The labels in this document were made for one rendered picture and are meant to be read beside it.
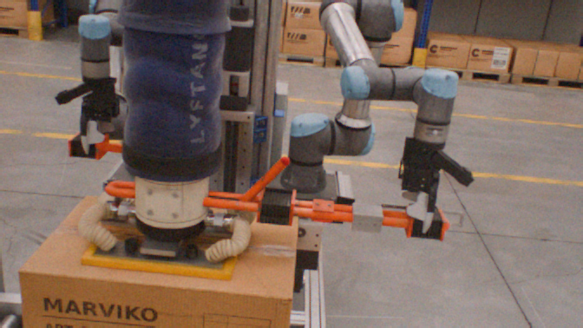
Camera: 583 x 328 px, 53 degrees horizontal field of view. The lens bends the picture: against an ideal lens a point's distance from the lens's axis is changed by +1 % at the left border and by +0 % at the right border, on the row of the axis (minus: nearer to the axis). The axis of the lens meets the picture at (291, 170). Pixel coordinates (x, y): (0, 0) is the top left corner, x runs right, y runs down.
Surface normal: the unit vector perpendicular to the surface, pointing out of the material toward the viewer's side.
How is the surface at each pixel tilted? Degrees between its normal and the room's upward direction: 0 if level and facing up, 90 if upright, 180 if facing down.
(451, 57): 91
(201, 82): 70
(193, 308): 89
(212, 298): 89
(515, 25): 90
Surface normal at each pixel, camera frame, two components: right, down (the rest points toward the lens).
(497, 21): -0.03, 0.38
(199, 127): 0.76, 0.09
